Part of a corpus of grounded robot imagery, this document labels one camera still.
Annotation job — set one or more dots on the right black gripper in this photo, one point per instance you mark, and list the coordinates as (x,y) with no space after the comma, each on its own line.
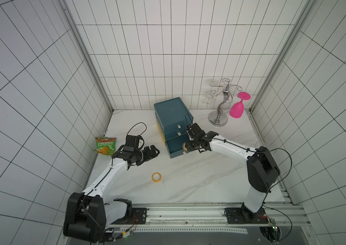
(191,140)

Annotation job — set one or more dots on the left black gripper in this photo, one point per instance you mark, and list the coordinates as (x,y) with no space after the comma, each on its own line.
(149,156)

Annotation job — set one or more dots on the teal three-drawer cabinet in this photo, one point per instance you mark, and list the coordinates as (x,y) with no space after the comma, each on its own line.
(173,117)

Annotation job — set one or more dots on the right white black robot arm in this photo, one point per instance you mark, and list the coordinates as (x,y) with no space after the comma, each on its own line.
(262,169)

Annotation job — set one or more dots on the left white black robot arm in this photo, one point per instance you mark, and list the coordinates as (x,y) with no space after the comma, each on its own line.
(102,186)

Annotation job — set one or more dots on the silver wine glass rack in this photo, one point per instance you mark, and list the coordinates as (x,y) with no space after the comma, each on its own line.
(218,118)

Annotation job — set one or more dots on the hanging clear wine glass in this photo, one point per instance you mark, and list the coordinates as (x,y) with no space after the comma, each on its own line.
(211,94)

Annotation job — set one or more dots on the green snack bag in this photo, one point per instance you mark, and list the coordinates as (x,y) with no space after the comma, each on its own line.
(105,145)

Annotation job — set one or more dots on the pink plastic wine glass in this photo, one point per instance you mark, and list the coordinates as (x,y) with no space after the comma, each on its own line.
(238,108)

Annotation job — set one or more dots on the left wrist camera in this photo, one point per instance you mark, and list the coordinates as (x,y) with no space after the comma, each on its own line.
(141,142)

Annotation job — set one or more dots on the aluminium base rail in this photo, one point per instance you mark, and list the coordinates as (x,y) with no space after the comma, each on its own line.
(206,218)

